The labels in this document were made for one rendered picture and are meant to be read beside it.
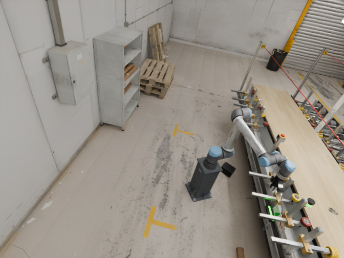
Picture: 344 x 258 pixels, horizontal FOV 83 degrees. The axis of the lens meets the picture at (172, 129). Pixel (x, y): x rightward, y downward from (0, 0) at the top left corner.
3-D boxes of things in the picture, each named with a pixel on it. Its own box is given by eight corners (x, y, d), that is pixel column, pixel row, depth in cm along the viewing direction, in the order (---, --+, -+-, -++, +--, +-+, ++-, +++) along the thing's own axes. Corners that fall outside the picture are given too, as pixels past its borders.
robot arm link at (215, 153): (203, 155, 248) (207, 146, 237) (215, 153, 254) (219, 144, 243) (209, 165, 238) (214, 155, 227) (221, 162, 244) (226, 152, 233)
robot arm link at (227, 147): (215, 153, 254) (235, 105, 207) (226, 150, 261) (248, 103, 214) (221, 162, 244) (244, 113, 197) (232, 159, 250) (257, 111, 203)
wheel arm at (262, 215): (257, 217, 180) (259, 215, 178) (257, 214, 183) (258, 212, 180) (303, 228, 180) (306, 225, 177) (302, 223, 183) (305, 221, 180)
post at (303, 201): (276, 227, 193) (304, 201, 162) (275, 223, 195) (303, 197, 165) (279, 227, 193) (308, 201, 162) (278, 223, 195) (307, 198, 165)
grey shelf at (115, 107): (100, 125, 365) (92, 38, 267) (119, 101, 435) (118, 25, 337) (123, 131, 363) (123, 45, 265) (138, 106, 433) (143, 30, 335)
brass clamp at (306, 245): (302, 253, 152) (305, 251, 149) (296, 235, 162) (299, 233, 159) (309, 255, 152) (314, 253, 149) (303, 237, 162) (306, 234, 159)
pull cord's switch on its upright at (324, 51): (291, 103, 404) (326, 49, 334) (288, 100, 415) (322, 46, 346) (295, 104, 404) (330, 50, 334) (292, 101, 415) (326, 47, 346)
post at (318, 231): (285, 254, 172) (320, 230, 142) (284, 250, 175) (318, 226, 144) (289, 255, 172) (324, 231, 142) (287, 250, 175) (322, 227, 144)
